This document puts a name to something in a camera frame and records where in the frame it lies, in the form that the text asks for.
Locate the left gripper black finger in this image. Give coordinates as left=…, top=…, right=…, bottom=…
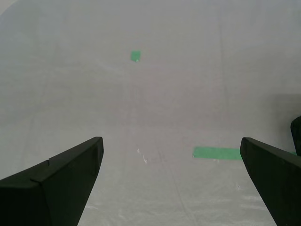
left=0, top=136, right=104, bottom=226
left=239, top=137, right=301, bottom=226

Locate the black perforated plastic basket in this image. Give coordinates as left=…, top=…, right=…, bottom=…
left=290, top=115, right=301, bottom=157

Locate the green tape strip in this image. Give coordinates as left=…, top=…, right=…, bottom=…
left=192, top=146, right=298, bottom=161

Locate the small green tape mark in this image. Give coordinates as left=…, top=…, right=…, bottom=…
left=130, top=50, right=142, bottom=63

